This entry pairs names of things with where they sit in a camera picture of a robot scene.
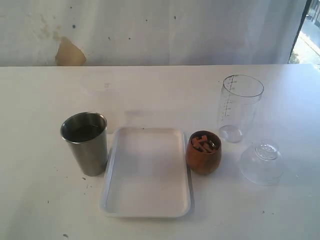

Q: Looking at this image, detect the clear plastic shaker cup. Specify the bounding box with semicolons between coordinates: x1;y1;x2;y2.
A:
217;74;264;143

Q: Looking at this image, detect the brown wooden cup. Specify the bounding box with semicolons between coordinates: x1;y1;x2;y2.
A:
185;130;222;176

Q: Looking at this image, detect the white rectangular tray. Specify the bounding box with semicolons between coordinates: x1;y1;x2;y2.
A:
99;127;191;218

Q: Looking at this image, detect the stainless steel cup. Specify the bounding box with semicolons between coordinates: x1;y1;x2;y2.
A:
60;112;108;177

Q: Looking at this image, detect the clear plastic dome lid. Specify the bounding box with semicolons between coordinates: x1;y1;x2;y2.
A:
238;138;285;186

